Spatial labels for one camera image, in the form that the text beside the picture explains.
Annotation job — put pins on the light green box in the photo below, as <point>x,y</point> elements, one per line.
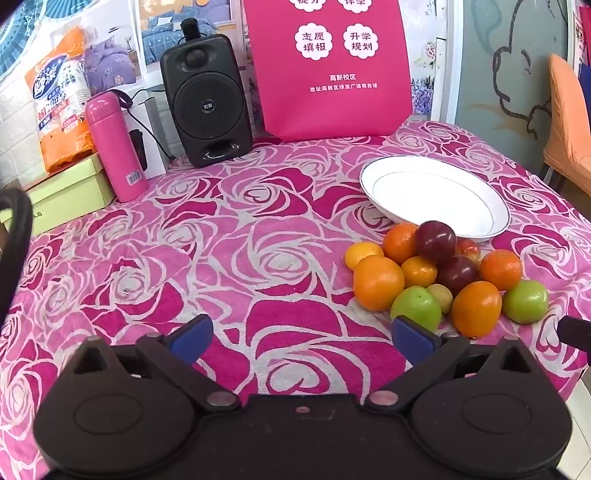
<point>69,189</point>

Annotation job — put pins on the cartoon painted glass door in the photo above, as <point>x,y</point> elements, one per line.
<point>508,69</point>

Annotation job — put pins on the small brown green fruit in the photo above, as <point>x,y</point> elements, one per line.
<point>439,296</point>

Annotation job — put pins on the pink thermos bottle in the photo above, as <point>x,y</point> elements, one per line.
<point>117,147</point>

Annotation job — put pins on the orange tissue package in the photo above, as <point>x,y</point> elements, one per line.
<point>60,101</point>

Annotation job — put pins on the black speaker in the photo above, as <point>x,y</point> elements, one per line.
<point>207,101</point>

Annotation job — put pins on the white plate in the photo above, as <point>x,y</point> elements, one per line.
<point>436,198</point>

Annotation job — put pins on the purple bedding wall poster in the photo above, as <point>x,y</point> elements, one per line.
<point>111,60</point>

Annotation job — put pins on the pink tote bag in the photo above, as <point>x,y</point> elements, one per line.
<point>323,92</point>

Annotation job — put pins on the blue umbrella wall poster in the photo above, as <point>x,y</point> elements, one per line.
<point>32,27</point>

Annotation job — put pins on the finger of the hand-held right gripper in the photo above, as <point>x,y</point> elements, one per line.
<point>575,331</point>

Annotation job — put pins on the small red fruit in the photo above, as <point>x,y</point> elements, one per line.
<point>468,249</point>

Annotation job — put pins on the green plum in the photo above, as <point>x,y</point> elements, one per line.
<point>415,307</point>
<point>525,301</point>

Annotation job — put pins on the floral wall poster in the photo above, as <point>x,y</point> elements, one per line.
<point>427,69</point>

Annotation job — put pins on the white box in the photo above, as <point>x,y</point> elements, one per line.
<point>150,147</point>

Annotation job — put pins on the dark red plum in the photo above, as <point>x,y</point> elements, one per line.
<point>457,274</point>
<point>436,241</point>

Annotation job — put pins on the yellowish orange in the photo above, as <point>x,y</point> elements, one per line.
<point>364,254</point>

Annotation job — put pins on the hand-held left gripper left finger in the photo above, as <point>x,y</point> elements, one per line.
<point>191,337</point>

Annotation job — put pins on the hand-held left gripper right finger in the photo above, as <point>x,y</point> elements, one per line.
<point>415,339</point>

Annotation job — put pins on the blue bedding wall poster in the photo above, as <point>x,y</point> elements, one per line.
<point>184,27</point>

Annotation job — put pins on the pink rose tablecloth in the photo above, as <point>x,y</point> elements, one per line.
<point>231,230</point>

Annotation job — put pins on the orange covered chair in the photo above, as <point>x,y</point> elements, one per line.
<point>568,120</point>

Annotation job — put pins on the large orange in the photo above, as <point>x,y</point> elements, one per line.
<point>378,282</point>

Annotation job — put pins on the small orange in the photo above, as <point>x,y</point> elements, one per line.
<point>419,271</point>

